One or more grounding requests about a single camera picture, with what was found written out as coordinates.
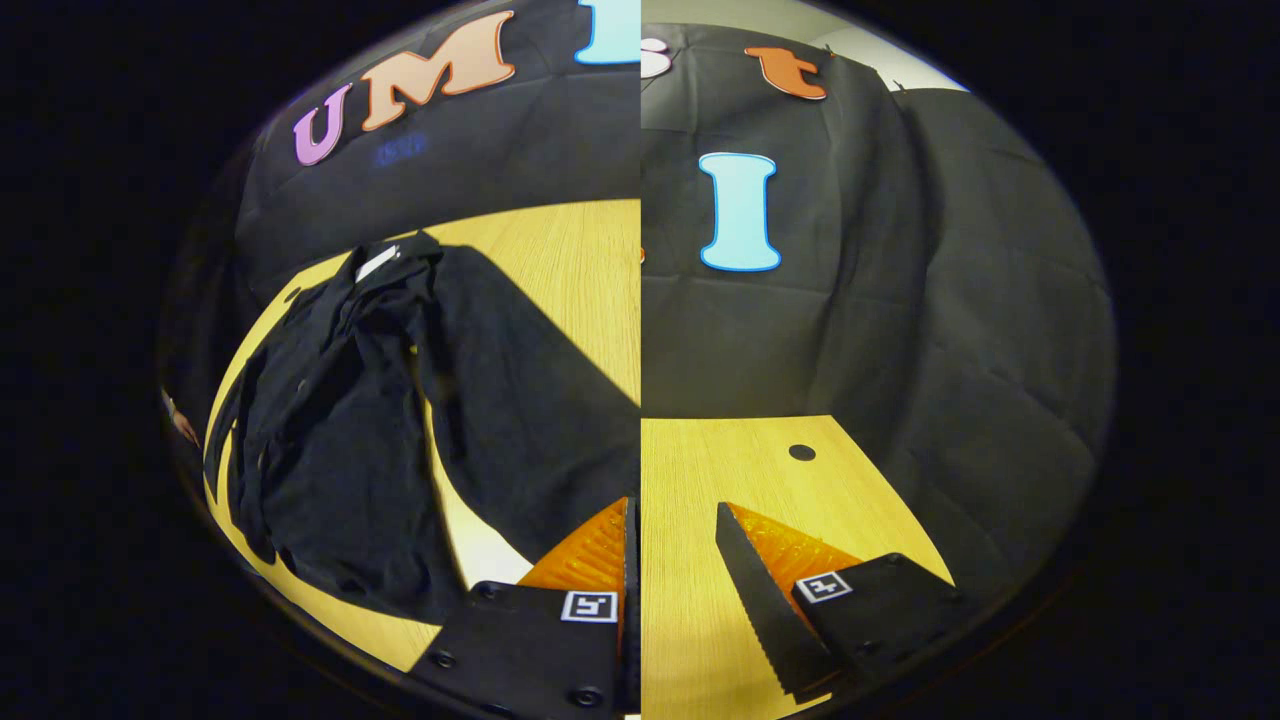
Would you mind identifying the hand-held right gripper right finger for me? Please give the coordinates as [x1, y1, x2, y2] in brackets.
[714, 501, 967, 699]

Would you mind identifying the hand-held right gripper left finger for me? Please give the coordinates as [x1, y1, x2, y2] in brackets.
[405, 495, 641, 720]

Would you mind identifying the black buttoned shirt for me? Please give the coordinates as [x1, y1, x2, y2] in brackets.
[205, 232, 641, 626]

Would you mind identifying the black backdrop cloth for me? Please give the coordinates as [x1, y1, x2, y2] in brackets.
[160, 0, 1119, 601]

